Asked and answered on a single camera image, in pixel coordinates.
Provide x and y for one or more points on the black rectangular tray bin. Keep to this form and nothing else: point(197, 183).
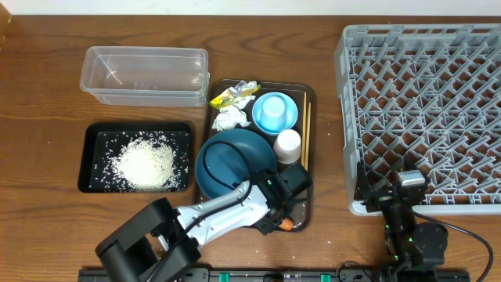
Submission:
point(86, 156)

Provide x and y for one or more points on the white pink cup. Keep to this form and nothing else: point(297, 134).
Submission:
point(287, 146)

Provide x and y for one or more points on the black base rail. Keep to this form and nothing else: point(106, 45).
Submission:
point(346, 275)

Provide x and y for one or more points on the wooden chopstick right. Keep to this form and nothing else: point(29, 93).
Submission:
point(308, 130)

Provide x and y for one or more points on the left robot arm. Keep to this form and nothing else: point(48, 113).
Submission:
point(160, 242)

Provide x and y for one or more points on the clear plastic bin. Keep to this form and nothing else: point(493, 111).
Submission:
point(146, 76)

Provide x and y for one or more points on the grey dishwasher rack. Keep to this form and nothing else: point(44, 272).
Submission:
point(430, 93)

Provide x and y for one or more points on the wooden chopstick left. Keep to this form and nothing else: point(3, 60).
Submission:
point(303, 127)

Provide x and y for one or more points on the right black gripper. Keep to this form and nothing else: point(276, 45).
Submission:
point(363, 190)

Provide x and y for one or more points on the dark blue plate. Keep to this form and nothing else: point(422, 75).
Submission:
point(224, 160)

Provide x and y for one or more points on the pile of white rice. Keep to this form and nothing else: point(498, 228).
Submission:
point(142, 161)

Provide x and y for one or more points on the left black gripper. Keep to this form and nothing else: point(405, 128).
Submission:
point(268, 230)

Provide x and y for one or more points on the wooden chopstick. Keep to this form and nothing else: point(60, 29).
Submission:
point(303, 127)
point(308, 130)

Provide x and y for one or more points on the light blue bowl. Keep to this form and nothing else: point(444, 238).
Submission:
point(291, 109)

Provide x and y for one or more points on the brown serving tray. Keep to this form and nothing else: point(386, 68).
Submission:
point(302, 211)

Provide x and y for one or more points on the white tissue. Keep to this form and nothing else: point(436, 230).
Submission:
point(231, 116)

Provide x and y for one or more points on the yellow foil snack wrapper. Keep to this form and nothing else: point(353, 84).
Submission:
point(234, 94)

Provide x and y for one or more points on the orange carrot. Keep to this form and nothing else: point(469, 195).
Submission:
point(287, 224)

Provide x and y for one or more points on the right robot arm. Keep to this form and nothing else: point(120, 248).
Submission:
point(418, 247)

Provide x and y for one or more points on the light blue cup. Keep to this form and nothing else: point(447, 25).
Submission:
point(273, 114)

